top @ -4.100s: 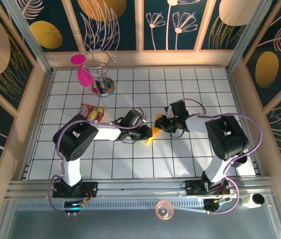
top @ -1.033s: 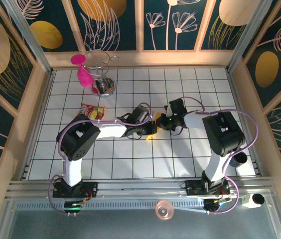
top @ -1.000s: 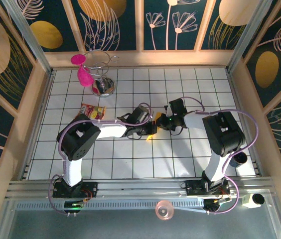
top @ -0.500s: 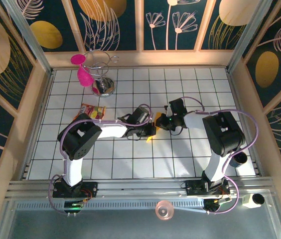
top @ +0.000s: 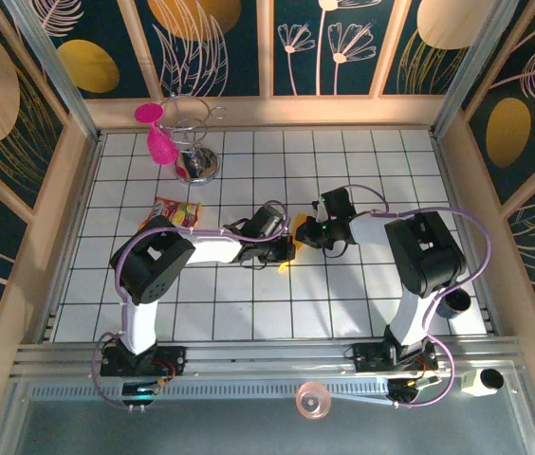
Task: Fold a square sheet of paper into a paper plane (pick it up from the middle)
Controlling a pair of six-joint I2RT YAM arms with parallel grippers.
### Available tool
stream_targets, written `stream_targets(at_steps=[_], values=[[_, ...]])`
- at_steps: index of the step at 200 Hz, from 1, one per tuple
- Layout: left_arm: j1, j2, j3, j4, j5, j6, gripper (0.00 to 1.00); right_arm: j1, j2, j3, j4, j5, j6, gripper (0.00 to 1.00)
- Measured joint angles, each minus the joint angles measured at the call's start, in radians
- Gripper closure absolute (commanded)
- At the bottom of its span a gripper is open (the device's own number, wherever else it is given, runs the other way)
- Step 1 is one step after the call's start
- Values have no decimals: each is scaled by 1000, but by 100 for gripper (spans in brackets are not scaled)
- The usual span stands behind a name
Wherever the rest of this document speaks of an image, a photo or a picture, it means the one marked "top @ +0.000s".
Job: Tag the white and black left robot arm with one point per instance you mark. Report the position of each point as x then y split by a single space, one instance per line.
153 270

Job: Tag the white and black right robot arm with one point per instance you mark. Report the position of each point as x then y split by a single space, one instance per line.
424 256

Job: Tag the colourful snack bag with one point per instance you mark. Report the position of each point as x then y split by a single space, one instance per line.
177 211

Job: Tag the pink plastic goblet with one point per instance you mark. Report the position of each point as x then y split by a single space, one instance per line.
160 149

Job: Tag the dark mug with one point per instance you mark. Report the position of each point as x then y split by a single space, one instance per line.
459 304

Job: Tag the clear pink round disc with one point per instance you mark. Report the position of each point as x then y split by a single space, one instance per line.
313 400

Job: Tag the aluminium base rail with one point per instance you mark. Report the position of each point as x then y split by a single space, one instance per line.
267 355

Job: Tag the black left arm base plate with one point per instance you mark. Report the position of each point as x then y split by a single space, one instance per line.
172 360

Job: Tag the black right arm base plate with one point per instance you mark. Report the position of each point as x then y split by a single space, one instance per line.
367 358

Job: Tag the aluminium frame post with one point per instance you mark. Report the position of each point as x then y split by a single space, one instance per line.
54 71
474 66

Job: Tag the white cube camera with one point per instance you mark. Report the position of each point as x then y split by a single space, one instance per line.
474 383

